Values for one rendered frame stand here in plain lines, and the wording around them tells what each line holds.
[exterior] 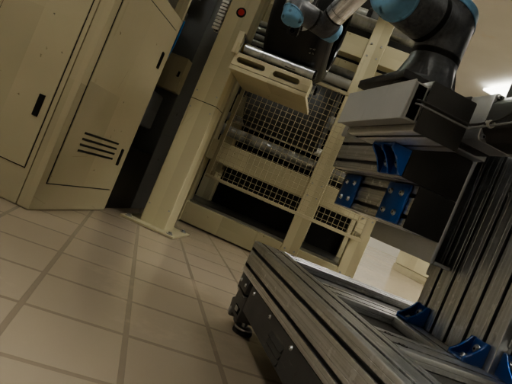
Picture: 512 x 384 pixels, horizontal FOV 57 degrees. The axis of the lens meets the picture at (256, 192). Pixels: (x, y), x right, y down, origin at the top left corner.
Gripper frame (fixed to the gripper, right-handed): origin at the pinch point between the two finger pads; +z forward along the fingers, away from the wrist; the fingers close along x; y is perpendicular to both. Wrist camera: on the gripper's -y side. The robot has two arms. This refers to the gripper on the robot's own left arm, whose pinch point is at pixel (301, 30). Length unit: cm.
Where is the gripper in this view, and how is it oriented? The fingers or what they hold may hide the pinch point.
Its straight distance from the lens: 198.6
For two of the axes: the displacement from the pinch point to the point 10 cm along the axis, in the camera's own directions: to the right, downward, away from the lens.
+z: 0.8, 1.6, 9.8
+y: 4.0, -9.1, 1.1
